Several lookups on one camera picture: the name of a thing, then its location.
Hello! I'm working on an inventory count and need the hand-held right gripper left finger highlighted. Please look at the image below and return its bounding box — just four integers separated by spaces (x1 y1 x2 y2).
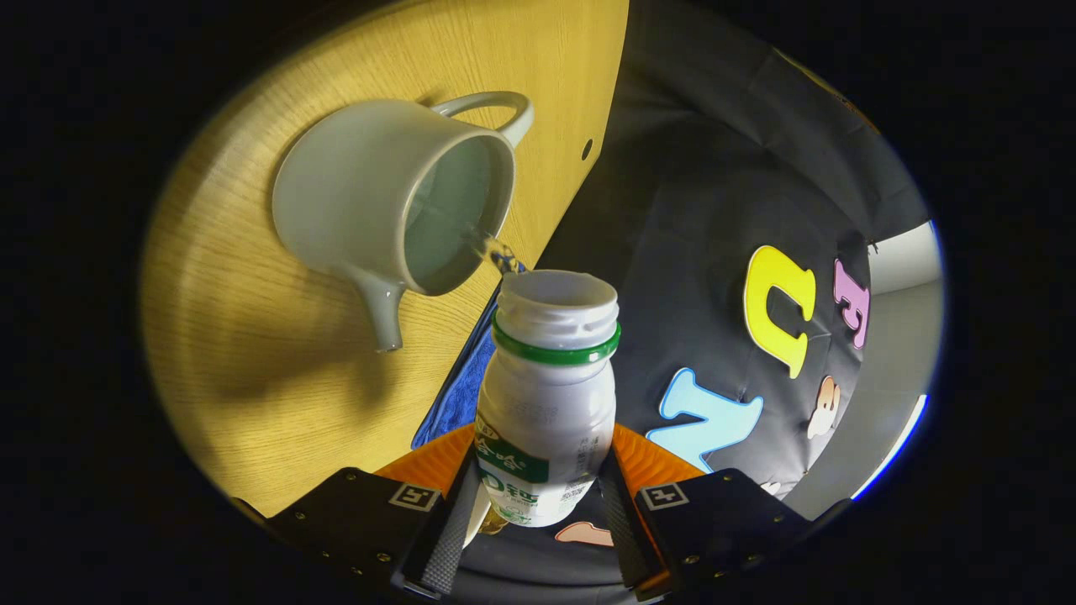
269 423 484 599

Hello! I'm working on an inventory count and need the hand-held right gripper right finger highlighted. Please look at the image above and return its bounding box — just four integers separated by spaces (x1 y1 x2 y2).
599 423 812 602

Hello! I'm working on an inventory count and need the white plastic water bottle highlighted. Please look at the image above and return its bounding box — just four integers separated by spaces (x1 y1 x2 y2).
465 269 623 539

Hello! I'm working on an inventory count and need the white ceramic teacup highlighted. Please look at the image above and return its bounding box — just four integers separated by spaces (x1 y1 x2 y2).
271 91 535 354

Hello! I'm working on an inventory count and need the folded blue towel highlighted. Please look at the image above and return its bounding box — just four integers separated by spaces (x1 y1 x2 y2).
410 260 526 450

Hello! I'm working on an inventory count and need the black backdrop cloth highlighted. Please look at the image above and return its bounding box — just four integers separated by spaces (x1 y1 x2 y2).
454 0 930 589

